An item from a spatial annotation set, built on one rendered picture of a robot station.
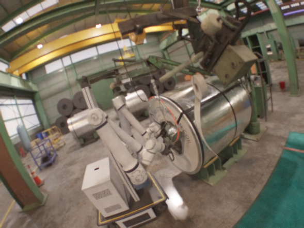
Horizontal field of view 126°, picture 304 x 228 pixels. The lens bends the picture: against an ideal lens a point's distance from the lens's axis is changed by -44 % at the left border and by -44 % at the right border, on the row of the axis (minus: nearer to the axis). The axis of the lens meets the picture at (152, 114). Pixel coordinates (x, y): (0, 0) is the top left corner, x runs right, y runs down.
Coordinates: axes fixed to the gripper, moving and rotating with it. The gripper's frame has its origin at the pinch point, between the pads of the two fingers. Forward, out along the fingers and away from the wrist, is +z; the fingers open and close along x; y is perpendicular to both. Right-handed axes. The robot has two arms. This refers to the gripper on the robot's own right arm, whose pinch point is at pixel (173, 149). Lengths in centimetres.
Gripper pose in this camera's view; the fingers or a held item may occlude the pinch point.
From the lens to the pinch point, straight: 141.4
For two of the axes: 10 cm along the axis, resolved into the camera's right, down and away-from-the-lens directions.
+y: -4.5, -4.9, 7.5
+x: -5.4, 8.2, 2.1
